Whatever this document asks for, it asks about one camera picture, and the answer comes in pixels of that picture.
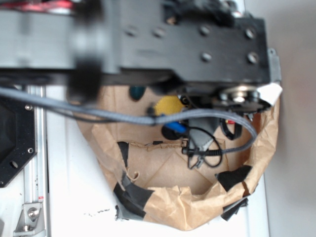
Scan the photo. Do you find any aluminium extrusion rail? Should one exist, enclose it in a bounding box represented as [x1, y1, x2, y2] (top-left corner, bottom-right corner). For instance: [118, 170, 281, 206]
[20, 83, 49, 205]

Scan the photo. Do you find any metal corner bracket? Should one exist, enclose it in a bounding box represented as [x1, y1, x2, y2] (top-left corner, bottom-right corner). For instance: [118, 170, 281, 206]
[13, 202, 47, 237]

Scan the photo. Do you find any yellow cloth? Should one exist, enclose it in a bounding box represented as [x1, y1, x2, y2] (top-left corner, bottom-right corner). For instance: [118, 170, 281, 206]
[154, 96, 185, 116]

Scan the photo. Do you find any dark green oblong object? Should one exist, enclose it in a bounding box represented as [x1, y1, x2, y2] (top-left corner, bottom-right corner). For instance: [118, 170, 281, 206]
[129, 86, 146, 101]

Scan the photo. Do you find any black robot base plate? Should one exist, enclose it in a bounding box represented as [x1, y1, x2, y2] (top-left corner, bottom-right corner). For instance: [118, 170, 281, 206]
[0, 97, 36, 188]

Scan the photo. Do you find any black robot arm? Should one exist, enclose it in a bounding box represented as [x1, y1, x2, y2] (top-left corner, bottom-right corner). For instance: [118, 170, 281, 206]
[0, 0, 282, 156]

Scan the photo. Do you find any grey braided cable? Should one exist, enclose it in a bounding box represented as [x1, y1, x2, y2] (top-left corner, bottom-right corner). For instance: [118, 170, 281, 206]
[0, 86, 258, 155]

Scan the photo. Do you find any white tray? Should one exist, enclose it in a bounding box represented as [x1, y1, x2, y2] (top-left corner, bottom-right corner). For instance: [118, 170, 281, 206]
[44, 0, 270, 237]

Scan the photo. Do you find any brown paper bag container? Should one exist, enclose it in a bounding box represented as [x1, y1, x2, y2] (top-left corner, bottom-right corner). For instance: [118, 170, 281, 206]
[74, 83, 280, 232]

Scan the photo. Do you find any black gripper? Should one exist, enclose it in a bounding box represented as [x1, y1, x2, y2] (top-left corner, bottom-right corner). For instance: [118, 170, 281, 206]
[148, 97, 258, 169]

